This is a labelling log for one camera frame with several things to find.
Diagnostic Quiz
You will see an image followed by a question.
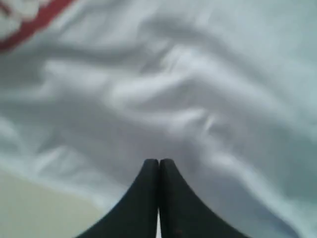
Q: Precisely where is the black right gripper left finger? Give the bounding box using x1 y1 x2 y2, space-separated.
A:
78 159 159 238

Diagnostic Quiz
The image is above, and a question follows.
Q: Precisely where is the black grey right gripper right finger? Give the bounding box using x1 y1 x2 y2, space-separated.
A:
159 159 244 238

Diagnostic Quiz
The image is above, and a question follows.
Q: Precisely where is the white t-shirt red lettering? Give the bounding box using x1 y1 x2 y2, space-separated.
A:
0 0 317 238

